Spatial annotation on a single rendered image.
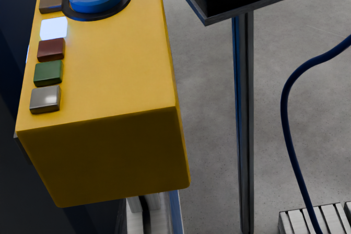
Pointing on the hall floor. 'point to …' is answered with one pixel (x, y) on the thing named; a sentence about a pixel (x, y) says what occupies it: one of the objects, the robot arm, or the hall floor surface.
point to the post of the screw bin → (244, 114)
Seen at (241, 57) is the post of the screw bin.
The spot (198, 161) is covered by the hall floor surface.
